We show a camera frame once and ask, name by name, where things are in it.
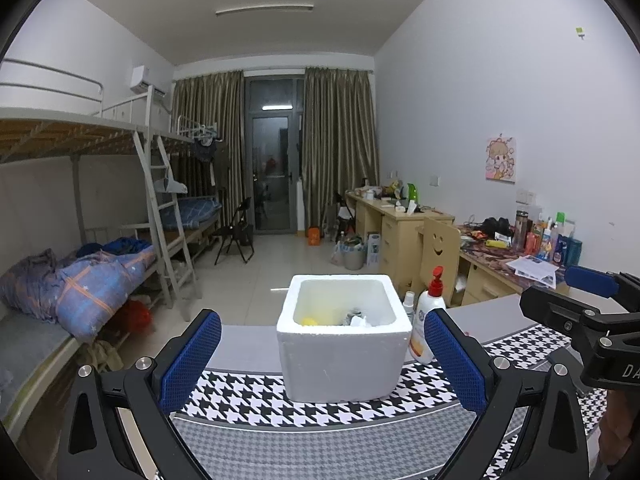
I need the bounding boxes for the wooden chair with smiley cutout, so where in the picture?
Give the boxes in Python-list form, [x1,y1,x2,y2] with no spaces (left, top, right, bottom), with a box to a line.
[417,216,462,306]

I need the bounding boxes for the brown curtain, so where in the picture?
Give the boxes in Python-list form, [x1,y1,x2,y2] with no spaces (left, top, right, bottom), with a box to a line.
[303,66,381,241]
[172,71,246,241]

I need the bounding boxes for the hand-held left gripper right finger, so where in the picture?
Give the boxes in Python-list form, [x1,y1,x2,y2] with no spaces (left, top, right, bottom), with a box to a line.
[423,308,591,480]

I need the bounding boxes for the red bag under bed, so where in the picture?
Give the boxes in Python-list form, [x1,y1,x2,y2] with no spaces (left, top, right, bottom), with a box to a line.
[117,300,153,333]

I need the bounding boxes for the black bag on desk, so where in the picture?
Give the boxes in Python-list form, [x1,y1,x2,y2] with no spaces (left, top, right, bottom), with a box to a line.
[481,216,514,240]

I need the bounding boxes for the blue mattress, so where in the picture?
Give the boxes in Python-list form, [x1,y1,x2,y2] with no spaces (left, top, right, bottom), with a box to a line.
[172,197,223,231]

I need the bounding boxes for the cluster of toiletry bottles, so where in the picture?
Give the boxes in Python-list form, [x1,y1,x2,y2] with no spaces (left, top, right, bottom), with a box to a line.
[512,202,583,267]

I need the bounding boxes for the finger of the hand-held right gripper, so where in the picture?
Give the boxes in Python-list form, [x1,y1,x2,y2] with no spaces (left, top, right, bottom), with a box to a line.
[564,265,640,301]
[520,286,608,339]

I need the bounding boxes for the glass balcony door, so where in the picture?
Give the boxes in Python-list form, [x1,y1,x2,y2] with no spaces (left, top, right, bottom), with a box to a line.
[243,75,306,233]

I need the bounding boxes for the white printed papers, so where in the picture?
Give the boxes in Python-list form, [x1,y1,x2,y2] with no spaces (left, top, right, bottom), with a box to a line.
[506,255,558,289]

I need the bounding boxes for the houndstooth table mat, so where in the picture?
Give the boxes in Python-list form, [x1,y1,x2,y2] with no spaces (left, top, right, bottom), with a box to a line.
[165,322,608,480]

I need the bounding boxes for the cartoon wall poster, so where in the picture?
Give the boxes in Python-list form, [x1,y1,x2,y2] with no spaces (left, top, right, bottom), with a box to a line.
[485,135,517,183]

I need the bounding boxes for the grey bucket with bags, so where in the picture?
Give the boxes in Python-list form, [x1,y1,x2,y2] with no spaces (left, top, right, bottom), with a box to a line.
[330,235,367,271]

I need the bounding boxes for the blue checked quilt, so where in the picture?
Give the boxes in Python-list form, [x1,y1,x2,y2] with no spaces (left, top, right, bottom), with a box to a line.
[0,247,157,343]

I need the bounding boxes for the person's right hand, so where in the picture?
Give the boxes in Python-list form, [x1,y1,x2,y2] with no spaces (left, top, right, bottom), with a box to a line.
[597,390,640,468]

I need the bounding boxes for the plain wooden desk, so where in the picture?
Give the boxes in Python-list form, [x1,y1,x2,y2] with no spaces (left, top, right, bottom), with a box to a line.
[346,190,456,286]

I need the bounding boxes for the black folding chair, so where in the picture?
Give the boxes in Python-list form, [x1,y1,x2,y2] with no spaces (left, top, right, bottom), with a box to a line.
[214,197,256,266]

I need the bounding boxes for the white metal bunk bed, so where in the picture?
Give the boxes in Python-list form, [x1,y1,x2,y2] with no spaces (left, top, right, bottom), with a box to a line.
[0,58,226,461]

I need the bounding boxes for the white lotion bottle red pump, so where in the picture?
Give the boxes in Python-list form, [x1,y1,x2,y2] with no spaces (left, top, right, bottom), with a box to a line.
[410,266,447,365]

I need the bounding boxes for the wooden desk with patterned cover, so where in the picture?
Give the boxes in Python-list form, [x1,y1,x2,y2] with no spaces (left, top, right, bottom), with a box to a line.
[452,225,571,308]

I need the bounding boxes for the white bunk bed ladder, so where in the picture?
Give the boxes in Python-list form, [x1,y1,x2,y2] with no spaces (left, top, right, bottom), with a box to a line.
[132,130,197,308]

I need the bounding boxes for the white air conditioner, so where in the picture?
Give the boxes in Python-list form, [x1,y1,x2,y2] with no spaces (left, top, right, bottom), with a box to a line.
[130,65,168,97]

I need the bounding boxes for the ceiling tube light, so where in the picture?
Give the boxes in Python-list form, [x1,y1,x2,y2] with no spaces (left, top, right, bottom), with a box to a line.
[216,4,315,17]

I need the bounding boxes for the hanging dark clothes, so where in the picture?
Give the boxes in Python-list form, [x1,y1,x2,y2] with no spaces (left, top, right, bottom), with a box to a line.
[192,135,227,163]

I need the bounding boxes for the white foam box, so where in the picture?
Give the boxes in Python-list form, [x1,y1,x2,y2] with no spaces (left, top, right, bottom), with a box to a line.
[276,274,412,403]

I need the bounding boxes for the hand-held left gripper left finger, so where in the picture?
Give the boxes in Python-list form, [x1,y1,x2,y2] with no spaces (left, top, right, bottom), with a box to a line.
[59,308,223,480]

